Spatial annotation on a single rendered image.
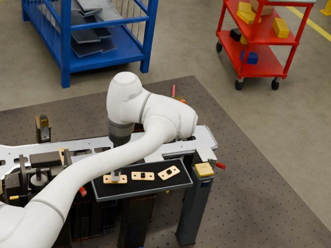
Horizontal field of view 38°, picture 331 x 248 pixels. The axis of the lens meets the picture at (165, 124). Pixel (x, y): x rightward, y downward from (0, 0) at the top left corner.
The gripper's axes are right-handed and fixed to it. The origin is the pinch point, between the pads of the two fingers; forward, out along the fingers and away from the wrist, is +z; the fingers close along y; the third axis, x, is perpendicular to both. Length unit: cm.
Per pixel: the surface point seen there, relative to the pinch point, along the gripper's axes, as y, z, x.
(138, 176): 3.9, 7.2, -9.1
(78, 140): 40.5, 23.5, 12.5
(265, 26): 238, 71, -150
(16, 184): 4.5, 11.4, 35.0
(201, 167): 9.3, 7.5, -34.8
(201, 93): 117, 54, -65
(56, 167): 9.5, 7.7, 21.0
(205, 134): 46, 24, -47
